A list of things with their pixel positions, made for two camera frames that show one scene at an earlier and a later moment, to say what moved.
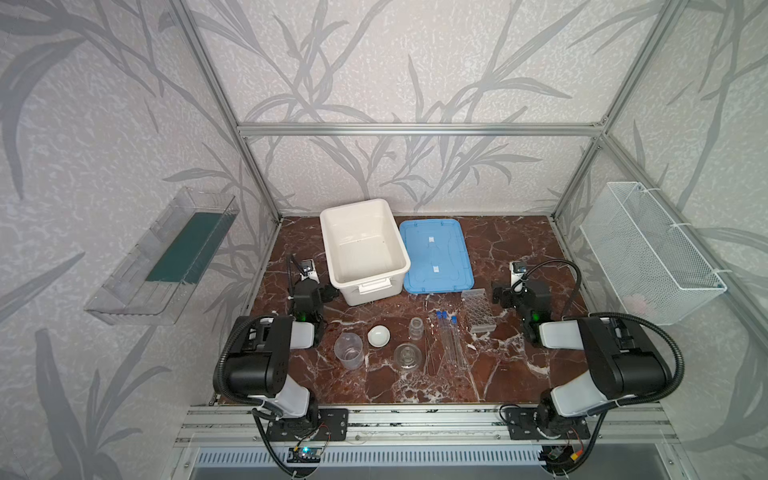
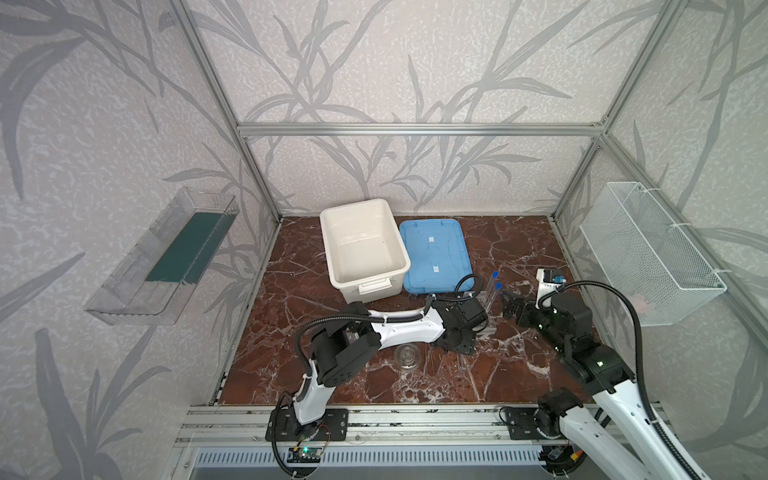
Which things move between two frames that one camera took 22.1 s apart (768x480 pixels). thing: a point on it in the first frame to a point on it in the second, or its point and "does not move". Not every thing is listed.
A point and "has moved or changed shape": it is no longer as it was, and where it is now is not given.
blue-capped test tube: x=445 y=316 has moved or changed shape
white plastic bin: x=366 y=255 does not move
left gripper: x=306 y=288 to x=471 y=318
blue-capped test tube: x=439 y=315 has moved or changed shape
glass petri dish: x=407 y=356 does not move
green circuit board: x=304 y=455 does not move
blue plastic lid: x=439 y=257 does not move
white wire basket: x=655 y=269 does not move
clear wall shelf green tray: x=158 y=278 does not move
